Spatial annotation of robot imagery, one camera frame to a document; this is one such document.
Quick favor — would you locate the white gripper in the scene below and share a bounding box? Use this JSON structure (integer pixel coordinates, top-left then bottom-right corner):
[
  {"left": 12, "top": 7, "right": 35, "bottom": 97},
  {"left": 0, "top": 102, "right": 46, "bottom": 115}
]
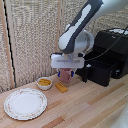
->
[{"left": 50, "top": 52, "right": 84, "bottom": 79}]

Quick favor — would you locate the yellow food block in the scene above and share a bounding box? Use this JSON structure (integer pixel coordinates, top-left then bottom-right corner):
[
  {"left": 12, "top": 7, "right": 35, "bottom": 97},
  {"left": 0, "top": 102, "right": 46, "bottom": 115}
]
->
[{"left": 54, "top": 82, "right": 69, "bottom": 94}]

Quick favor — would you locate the pink mug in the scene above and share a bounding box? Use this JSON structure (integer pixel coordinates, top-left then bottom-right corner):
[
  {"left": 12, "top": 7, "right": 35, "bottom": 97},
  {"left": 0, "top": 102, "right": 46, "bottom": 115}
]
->
[{"left": 60, "top": 68, "right": 72, "bottom": 83}]

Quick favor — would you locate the yellow food in bowl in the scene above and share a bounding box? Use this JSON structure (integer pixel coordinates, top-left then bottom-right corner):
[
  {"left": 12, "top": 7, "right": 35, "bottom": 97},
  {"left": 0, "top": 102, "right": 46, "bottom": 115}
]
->
[{"left": 38, "top": 78, "right": 52, "bottom": 87}]

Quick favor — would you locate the small white bowl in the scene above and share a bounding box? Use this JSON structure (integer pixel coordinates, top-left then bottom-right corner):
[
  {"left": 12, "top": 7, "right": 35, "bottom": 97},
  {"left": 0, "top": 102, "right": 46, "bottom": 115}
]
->
[{"left": 36, "top": 76, "right": 54, "bottom": 91}]

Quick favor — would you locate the white floral rim plate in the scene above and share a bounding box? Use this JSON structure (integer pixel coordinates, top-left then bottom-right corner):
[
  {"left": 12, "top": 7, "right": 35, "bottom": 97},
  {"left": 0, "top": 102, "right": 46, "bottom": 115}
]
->
[{"left": 3, "top": 87, "right": 48, "bottom": 121}]

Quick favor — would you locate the black cable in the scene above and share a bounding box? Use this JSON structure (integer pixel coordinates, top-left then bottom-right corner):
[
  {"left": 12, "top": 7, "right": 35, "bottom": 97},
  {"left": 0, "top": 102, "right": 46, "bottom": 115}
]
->
[{"left": 87, "top": 29, "right": 128, "bottom": 63}]

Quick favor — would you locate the wooden screen post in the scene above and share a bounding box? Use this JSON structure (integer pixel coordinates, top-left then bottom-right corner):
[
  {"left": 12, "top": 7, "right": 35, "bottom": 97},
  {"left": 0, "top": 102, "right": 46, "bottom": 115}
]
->
[{"left": 0, "top": 0, "right": 16, "bottom": 92}]

